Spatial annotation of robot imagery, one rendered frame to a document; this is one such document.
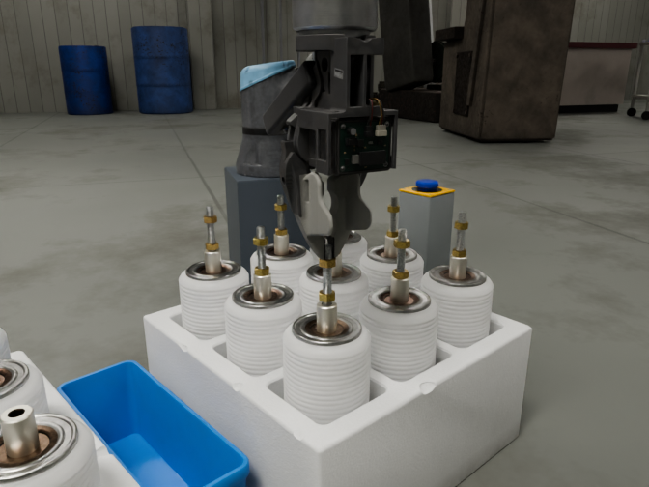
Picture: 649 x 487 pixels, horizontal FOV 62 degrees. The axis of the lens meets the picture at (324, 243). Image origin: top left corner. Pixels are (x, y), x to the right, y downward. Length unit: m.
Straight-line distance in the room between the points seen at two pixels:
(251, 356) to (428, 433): 0.22
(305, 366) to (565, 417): 0.51
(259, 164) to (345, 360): 0.67
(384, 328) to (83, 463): 0.34
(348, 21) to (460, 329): 0.42
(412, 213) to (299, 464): 0.53
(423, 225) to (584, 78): 6.47
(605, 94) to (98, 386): 7.16
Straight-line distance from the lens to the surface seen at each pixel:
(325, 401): 0.58
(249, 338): 0.65
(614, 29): 10.61
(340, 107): 0.47
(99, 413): 0.86
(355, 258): 0.88
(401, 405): 0.61
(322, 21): 0.48
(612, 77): 7.65
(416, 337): 0.65
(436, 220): 0.96
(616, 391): 1.07
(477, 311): 0.74
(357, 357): 0.57
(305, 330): 0.59
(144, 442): 0.88
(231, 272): 0.76
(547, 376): 1.07
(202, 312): 0.75
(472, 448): 0.79
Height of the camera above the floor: 0.52
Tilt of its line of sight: 18 degrees down
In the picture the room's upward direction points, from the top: straight up
